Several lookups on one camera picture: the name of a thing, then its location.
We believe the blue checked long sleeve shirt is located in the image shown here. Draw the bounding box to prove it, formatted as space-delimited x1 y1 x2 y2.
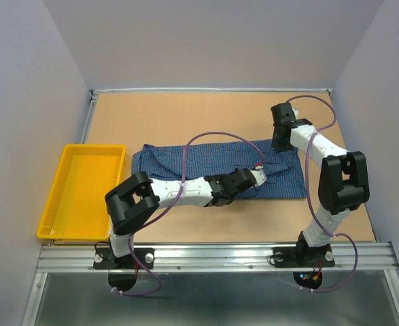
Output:
131 139 306 200

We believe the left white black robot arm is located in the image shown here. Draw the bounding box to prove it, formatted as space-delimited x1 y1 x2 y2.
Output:
105 166 266 268

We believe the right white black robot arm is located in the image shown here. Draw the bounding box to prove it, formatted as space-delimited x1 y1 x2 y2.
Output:
271 103 370 268

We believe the yellow plastic tray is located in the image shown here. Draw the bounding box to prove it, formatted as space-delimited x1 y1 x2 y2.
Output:
36 144 126 242

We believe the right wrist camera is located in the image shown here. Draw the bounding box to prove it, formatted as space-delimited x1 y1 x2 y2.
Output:
292 108 299 118

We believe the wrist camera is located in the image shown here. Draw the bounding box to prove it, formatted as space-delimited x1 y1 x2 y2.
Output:
250 168 267 187
292 108 299 118

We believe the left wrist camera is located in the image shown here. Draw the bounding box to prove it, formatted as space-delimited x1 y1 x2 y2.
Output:
250 168 267 187

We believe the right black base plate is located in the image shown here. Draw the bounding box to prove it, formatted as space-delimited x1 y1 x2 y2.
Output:
271 245 335 268

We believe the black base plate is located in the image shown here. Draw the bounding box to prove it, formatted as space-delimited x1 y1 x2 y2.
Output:
93 247 154 270
271 245 335 268

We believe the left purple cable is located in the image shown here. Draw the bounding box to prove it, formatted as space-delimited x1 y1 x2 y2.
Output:
109 132 266 295

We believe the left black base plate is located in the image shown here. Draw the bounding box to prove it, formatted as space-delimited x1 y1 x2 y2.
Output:
93 247 154 270

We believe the aluminium mounting rail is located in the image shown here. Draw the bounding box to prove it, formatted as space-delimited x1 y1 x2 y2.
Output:
36 242 399 274

